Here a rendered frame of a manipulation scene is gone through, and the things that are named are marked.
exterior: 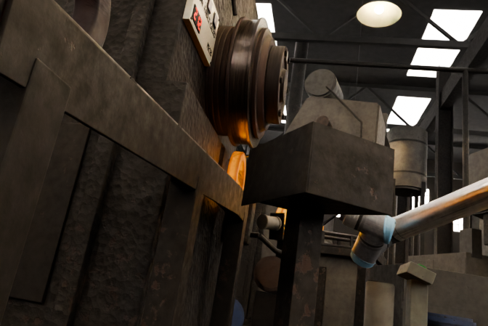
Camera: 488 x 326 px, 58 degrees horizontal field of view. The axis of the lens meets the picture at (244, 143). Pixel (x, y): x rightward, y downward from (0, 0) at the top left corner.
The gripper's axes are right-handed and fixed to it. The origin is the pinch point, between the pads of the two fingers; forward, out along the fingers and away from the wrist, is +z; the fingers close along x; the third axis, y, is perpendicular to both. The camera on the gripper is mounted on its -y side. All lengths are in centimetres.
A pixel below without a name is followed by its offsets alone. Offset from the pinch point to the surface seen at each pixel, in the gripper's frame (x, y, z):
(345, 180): 74, -8, -19
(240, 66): 36, 24, 26
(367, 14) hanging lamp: -398, 365, 69
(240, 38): 36, 33, 31
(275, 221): -19.9, -9.1, 3.9
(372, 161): 70, -1, -23
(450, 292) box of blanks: -190, 18, -103
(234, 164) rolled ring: 22.4, -3.1, 17.4
